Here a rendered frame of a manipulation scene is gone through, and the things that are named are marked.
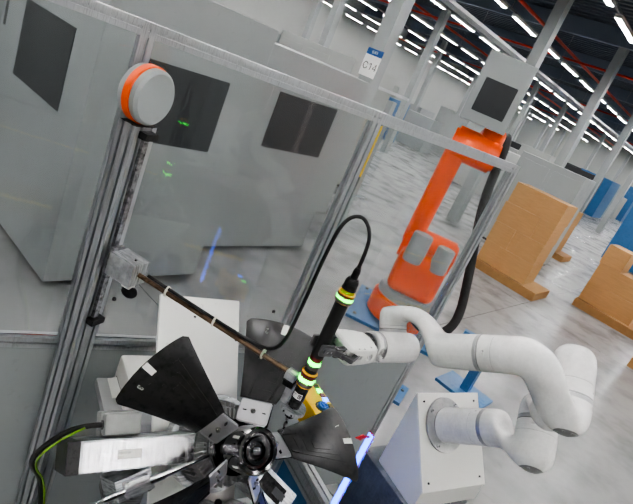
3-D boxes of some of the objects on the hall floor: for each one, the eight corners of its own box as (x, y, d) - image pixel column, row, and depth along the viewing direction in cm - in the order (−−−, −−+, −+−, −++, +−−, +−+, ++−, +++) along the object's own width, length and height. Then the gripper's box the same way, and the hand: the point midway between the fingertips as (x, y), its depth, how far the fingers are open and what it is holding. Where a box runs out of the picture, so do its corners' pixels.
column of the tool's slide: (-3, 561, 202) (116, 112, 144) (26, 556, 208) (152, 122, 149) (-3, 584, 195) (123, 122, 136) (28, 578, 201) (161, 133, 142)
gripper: (359, 317, 147) (306, 313, 136) (394, 354, 134) (338, 353, 124) (349, 339, 149) (295, 337, 138) (382, 378, 137) (326, 378, 126)
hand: (322, 345), depth 132 cm, fingers closed on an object, 4 cm apart
